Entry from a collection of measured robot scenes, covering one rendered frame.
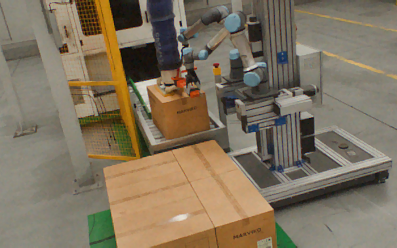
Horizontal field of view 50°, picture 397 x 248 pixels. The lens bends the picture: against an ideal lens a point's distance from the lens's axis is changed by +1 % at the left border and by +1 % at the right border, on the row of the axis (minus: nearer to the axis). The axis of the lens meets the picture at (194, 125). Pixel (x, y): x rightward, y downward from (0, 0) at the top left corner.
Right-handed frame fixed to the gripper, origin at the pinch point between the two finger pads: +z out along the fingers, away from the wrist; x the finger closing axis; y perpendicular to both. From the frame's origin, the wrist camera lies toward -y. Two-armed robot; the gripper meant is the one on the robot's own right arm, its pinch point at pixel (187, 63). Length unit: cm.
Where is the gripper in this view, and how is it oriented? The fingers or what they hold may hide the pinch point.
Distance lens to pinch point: 426.9
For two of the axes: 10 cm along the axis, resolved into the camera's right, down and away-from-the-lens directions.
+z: 1.3, 9.1, 4.0
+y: 3.4, 3.4, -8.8
